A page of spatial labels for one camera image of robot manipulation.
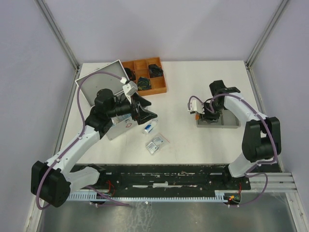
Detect grey metal first aid box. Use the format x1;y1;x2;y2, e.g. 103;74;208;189
76;60;137;141

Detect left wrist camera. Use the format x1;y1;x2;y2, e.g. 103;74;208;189
120;77;138;104

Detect wooden compartment tray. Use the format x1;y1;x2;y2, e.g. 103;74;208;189
121;57;167;96

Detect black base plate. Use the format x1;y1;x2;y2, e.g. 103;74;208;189
93;164;251;198

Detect black strap bundle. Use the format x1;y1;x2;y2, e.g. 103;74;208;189
147;63;164;78
124;68;136;81
137;76;153;91

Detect alcohol wipe packets bag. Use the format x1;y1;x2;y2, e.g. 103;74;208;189
145;133;169;155

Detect black strap bundle left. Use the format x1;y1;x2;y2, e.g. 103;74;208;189
124;68;136;81

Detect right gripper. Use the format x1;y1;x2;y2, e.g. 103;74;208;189
198;101;225;124

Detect grey plastic divider tray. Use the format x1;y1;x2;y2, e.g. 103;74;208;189
196;109;240;129

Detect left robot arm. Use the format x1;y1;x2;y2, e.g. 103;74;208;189
30;88;157;210

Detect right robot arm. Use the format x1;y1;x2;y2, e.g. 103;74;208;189
200;80;281;189

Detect white slotted cable duct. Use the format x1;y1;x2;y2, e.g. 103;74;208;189
66;189;230;203

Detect blue cotton swab bag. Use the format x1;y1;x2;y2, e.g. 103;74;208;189
112;114;131;125

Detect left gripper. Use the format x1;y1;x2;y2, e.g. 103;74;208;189
107;92;157;125

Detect white blue bandage roll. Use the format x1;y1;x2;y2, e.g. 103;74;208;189
143;119;158;134

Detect black strap bundle front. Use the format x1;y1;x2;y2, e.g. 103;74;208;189
137;76;153;91

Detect black strap bundle right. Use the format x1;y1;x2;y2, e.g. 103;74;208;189
147;63;164;78

